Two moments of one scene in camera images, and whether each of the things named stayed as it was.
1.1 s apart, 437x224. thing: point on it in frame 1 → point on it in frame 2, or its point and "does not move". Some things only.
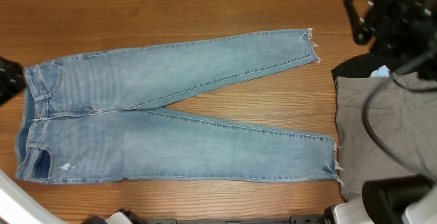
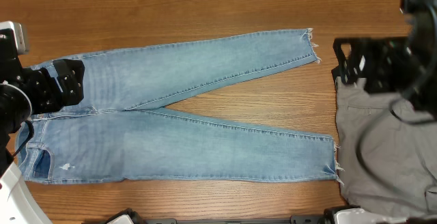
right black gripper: (400, 15) → (386, 57)
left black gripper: (11, 83) → (53, 100)
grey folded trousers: (386, 128) does not move
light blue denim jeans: (101, 115) does not move
